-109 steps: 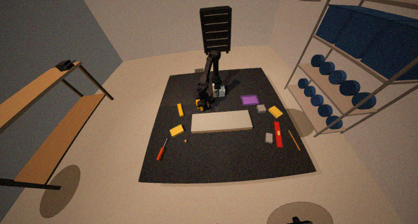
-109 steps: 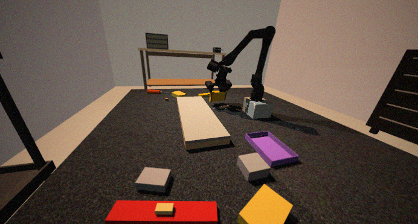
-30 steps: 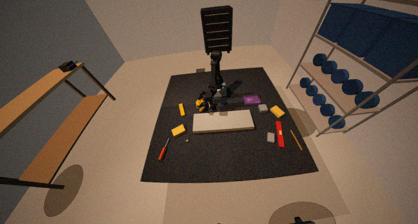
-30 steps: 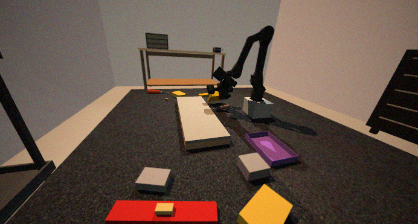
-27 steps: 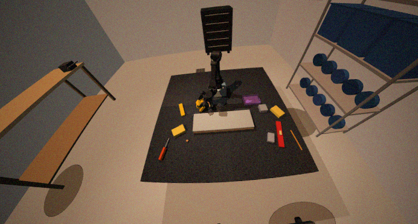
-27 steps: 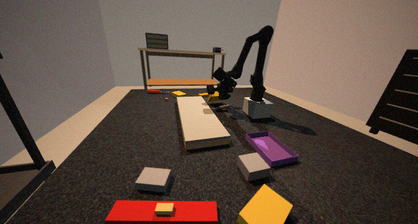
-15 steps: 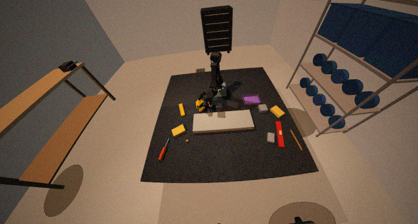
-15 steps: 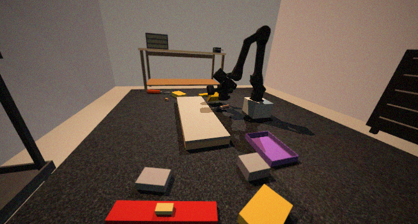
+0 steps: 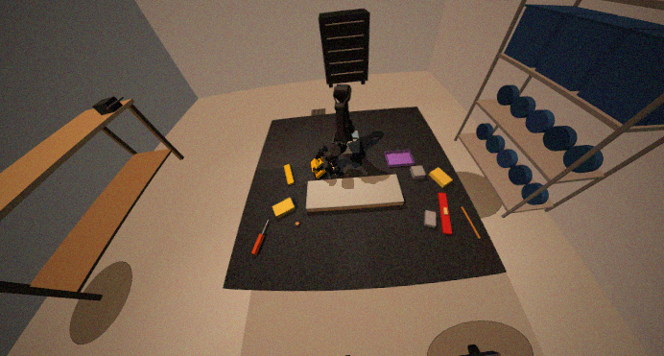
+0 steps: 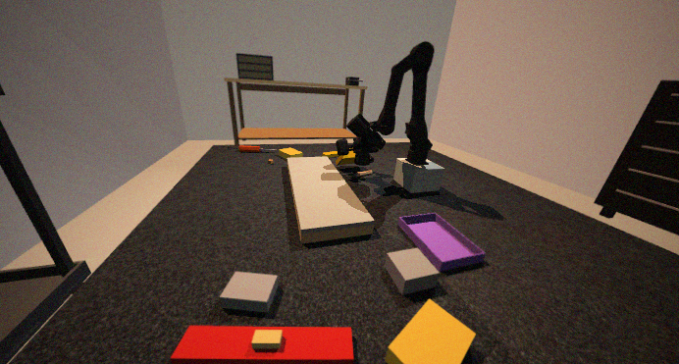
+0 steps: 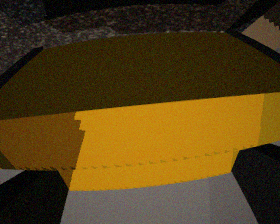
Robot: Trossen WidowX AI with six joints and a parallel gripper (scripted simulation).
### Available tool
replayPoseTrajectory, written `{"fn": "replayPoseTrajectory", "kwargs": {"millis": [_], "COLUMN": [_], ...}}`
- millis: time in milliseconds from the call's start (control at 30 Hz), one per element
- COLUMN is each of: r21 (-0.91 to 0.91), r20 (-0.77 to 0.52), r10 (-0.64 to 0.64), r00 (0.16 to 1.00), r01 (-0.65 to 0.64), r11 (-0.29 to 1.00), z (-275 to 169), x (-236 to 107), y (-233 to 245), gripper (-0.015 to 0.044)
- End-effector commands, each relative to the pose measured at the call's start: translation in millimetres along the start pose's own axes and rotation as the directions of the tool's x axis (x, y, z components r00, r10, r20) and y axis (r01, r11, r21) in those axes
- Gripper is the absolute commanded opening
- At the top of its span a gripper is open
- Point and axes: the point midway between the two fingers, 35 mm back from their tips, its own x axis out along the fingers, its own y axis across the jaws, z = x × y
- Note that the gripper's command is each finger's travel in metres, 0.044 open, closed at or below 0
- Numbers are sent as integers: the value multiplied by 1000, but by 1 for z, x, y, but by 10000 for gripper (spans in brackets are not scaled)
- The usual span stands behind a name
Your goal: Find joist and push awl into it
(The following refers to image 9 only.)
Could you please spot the beige flat square block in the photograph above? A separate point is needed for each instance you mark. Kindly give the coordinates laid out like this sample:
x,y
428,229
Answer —
x,y
430,218

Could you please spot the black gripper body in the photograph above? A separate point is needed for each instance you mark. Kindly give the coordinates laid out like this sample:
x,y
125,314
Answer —
x,y
328,157

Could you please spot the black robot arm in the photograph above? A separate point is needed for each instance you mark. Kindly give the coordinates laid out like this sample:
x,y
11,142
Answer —
x,y
345,128

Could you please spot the beige rectangular block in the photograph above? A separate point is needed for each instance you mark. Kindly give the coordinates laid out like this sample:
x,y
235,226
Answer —
x,y
417,172

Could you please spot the red-handled awl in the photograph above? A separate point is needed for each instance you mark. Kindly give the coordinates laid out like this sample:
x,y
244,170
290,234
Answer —
x,y
259,241

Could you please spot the purple shallow tray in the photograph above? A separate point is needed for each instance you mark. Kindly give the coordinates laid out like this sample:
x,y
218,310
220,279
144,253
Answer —
x,y
399,158

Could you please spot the red flat bar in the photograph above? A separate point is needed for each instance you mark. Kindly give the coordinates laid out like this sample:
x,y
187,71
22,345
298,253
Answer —
x,y
444,214

